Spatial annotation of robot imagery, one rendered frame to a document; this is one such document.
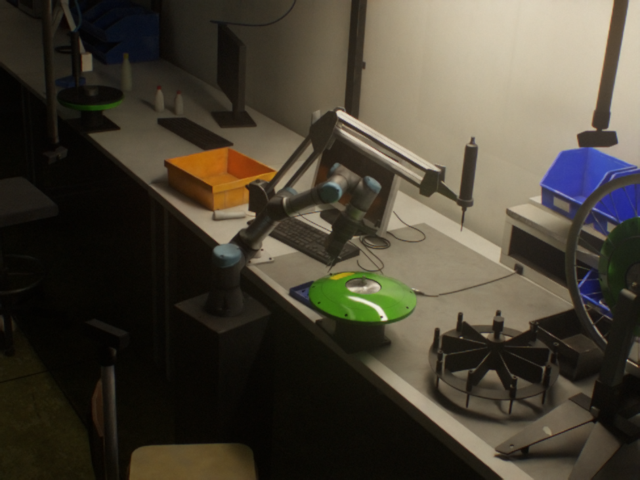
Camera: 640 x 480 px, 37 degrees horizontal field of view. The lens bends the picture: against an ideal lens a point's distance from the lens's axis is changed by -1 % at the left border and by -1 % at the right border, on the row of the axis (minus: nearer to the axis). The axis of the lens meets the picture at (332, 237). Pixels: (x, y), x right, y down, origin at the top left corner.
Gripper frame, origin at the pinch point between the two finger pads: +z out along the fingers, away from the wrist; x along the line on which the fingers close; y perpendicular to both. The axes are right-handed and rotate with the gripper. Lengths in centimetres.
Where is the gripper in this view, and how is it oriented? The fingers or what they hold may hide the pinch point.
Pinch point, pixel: (326, 269)
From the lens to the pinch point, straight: 301.7
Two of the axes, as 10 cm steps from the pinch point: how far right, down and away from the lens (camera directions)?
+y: -8.5, -4.2, -3.2
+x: 1.4, 4.1, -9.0
